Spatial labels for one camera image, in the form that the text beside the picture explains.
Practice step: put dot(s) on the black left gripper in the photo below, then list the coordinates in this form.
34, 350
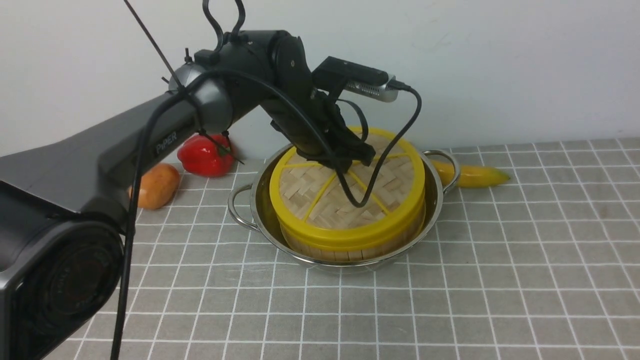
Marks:
314, 125

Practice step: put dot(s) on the woven bamboo steamer lid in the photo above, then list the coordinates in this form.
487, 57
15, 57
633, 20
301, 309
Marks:
296, 182

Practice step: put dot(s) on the bamboo steamer basket yellow rim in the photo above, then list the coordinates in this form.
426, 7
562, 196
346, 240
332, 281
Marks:
333, 231

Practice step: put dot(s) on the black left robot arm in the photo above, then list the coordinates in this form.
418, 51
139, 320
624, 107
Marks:
67, 215

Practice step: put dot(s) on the stainless steel pot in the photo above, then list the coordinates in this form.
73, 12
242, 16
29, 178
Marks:
250, 207

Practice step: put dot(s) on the red bell pepper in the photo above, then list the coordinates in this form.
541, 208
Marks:
202, 157

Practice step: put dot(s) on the brown potato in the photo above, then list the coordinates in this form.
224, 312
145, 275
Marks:
158, 186

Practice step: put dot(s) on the yellow banana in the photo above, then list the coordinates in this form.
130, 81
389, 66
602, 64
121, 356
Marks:
472, 177

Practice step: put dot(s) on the grey checkered tablecloth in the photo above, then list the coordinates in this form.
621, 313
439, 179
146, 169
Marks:
543, 268

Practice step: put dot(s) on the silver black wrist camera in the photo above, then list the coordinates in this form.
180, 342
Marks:
335, 76

